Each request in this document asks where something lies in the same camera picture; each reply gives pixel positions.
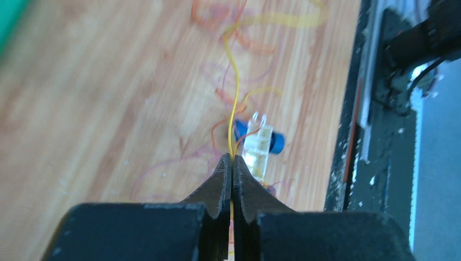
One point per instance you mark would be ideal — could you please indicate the green plastic bin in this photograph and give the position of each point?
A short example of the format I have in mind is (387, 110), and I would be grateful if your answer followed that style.
(11, 12)

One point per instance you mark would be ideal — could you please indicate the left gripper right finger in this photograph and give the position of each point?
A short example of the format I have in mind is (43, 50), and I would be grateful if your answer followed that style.
(267, 229)

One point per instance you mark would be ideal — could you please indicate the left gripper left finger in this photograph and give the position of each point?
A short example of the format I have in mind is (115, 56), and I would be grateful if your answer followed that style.
(196, 228)

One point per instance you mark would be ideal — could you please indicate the wooden toy car blue wheels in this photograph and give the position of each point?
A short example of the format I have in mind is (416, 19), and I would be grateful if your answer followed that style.
(258, 140)

